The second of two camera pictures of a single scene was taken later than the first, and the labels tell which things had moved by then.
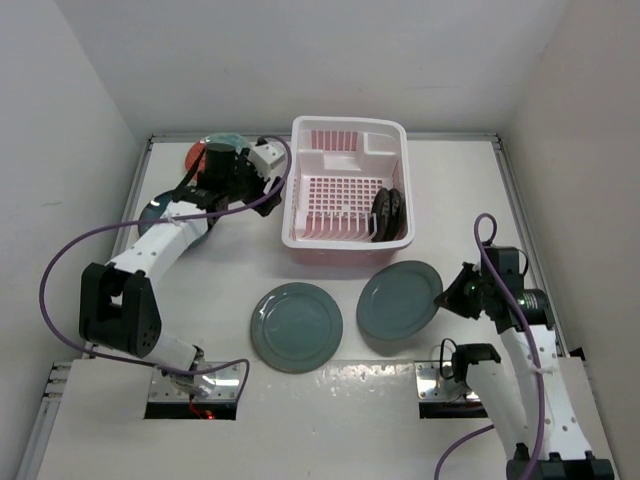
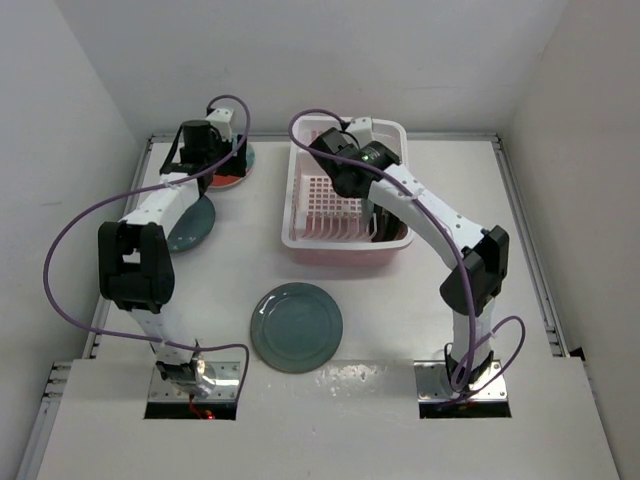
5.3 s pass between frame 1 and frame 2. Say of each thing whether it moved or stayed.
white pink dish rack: stayed
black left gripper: moved
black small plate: stayed
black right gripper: moved
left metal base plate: stayed
